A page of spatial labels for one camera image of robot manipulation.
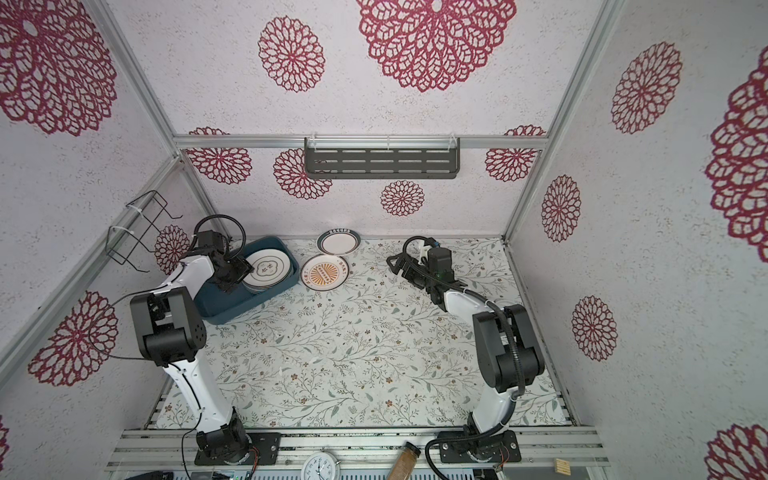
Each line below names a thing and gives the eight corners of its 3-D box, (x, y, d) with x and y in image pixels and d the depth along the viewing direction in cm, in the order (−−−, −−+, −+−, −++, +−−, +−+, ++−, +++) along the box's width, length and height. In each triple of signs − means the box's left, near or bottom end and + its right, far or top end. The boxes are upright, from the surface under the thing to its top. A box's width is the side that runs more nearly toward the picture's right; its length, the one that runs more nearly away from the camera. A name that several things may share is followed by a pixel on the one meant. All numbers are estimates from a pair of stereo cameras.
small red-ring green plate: (315, 255, 118) (314, 250, 116) (320, 233, 126) (319, 228, 123) (359, 255, 118) (359, 250, 116) (361, 233, 126) (360, 228, 123)
